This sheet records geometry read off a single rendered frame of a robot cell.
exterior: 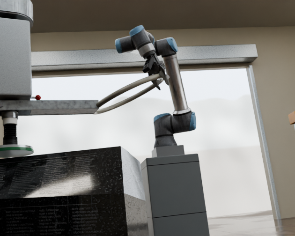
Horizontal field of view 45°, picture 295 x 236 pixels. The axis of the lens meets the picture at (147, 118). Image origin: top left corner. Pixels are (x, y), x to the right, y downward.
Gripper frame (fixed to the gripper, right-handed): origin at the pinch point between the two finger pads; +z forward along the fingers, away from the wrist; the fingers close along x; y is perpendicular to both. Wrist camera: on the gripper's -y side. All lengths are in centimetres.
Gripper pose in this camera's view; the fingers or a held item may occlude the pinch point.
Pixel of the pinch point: (162, 85)
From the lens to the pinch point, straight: 199.9
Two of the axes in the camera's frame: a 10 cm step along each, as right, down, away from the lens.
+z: 4.5, 8.9, -0.6
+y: 4.9, -1.9, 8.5
